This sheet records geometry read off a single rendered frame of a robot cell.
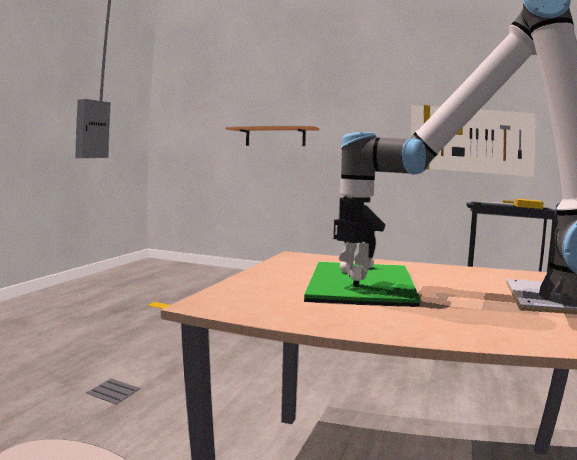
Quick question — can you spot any green rectangular mat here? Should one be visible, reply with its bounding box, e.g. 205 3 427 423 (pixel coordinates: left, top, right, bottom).
304 261 420 307

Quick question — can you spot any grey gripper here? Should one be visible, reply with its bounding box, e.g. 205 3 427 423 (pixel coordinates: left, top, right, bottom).
333 196 376 280

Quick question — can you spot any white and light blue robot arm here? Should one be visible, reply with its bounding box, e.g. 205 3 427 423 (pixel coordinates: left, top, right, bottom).
340 0 577 306

